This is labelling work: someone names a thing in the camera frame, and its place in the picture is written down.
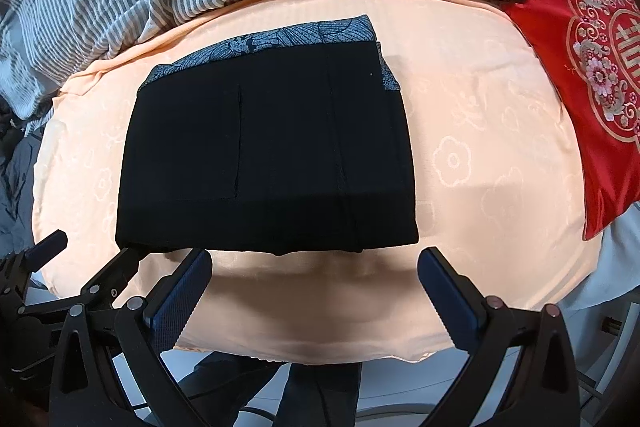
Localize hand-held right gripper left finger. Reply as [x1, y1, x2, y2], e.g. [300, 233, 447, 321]
[47, 248, 214, 427]

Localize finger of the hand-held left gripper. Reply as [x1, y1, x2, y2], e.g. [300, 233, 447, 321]
[22, 229, 69, 271]
[80, 247, 147, 309]

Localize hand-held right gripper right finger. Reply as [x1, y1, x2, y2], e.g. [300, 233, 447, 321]
[417, 247, 596, 427]

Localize black pants with patterned waistband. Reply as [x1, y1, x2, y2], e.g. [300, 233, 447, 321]
[115, 14, 421, 255]

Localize dark grey cloth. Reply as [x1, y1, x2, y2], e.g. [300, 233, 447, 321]
[0, 97, 53, 268]

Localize peach bed sheet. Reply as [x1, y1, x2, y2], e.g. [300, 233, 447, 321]
[31, 0, 591, 365]

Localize pale blue cloth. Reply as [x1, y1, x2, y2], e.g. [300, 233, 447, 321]
[555, 202, 640, 323]

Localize red embroidered cushion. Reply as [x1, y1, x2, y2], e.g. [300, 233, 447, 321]
[500, 0, 640, 242]

